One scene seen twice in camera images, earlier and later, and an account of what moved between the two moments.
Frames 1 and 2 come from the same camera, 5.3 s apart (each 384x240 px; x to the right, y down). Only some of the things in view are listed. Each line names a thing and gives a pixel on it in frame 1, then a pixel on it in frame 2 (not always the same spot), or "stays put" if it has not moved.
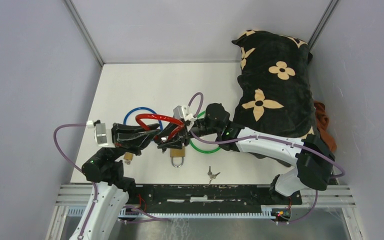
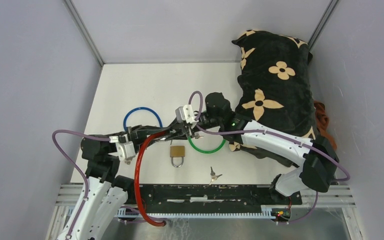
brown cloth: (322, 119) stays put
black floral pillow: (274, 94) stays put
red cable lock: (141, 116) to (136, 175)
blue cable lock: (141, 108) stays put
